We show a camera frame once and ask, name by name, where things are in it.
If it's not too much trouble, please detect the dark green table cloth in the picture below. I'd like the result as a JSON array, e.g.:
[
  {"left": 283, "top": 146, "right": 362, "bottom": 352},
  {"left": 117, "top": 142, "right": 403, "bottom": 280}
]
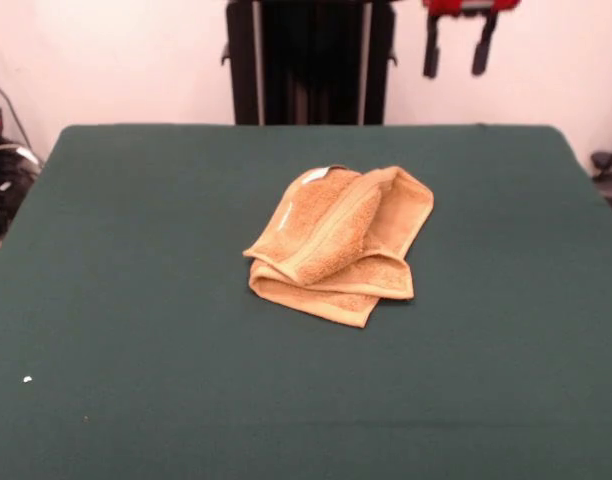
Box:
[{"left": 0, "top": 123, "right": 612, "bottom": 480}]

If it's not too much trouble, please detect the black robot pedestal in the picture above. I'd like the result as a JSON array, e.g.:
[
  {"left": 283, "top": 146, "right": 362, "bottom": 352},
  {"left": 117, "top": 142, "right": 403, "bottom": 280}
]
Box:
[{"left": 218, "top": 0, "right": 400, "bottom": 126}]

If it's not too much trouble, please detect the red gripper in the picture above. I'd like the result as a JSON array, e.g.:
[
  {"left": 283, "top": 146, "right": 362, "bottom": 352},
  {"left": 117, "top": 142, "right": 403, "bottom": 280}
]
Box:
[{"left": 421, "top": 0, "right": 521, "bottom": 79}]

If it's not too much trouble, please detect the tan terry towel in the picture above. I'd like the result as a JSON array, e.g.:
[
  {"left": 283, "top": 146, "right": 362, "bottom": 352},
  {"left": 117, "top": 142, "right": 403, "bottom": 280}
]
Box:
[{"left": 241, "top": 164, "right": 435, "bottom": 331}]

